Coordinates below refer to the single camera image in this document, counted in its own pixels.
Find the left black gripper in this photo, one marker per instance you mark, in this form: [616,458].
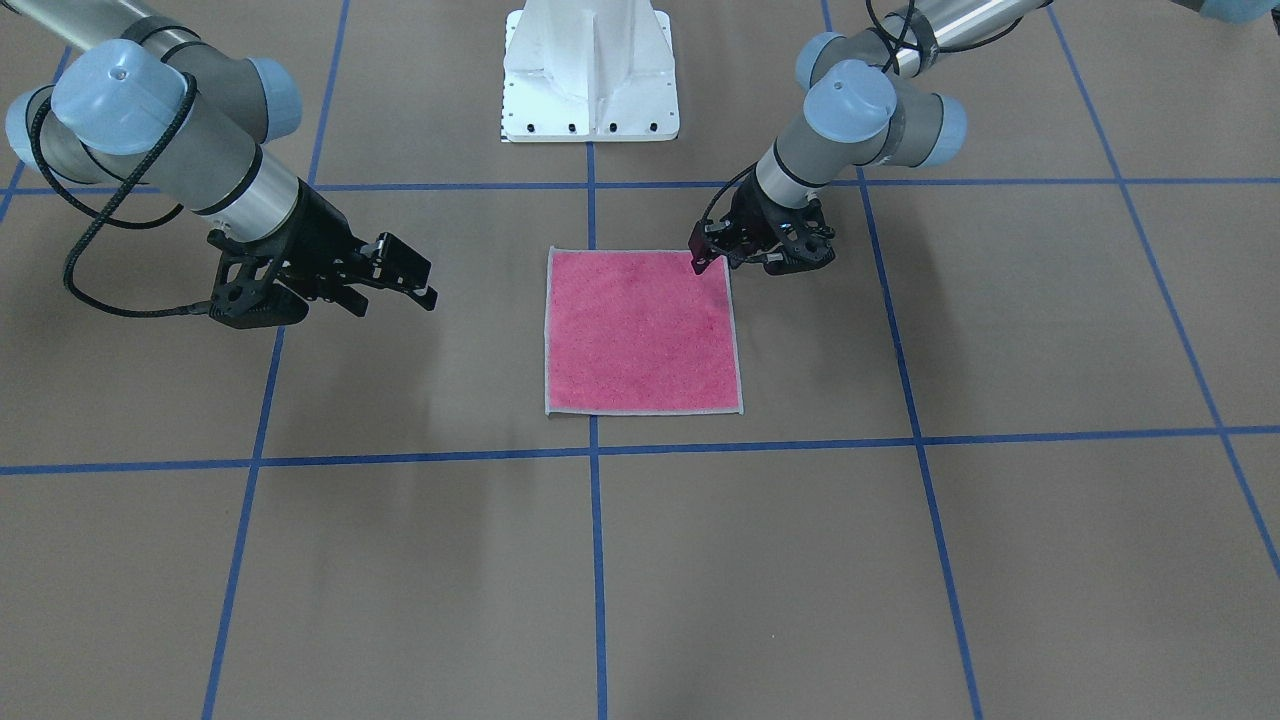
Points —
[762,220]

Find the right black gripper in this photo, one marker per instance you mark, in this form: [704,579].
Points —
[322,232]

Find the pink and grey towel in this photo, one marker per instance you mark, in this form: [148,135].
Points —
[639,333]

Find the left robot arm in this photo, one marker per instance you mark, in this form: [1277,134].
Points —
[861,108]

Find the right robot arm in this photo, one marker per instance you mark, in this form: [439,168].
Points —
[149,103]

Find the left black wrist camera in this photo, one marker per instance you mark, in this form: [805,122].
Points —
[803,238]

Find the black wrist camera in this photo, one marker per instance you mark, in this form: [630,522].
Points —
[246,292]
[803,238]

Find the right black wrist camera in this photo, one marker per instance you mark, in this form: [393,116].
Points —
[246,292]

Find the white central pedestal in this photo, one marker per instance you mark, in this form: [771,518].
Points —
[589,72]

